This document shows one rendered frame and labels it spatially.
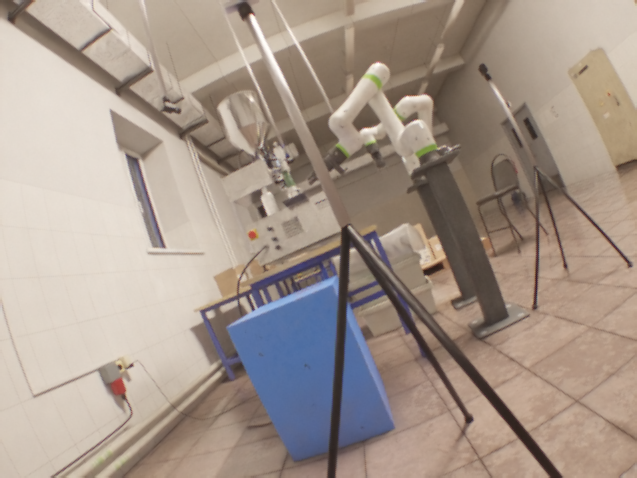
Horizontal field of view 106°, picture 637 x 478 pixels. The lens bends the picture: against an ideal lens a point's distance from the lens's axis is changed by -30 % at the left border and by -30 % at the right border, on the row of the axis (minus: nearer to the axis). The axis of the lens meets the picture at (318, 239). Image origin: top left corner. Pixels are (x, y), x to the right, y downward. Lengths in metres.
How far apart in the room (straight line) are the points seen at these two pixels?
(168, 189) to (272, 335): 3.57
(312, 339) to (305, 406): 0.26
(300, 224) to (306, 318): 0.71
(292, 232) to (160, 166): 3.19
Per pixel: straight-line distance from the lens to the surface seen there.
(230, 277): 3.57
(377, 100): 2.06
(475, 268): 1.82
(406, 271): 2.55
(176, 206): 4.49
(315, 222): 1.78
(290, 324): 1.21
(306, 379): 1.26
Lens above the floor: 0.67
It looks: 4 degrees up
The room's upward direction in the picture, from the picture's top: 24 degrees counter-clockwise
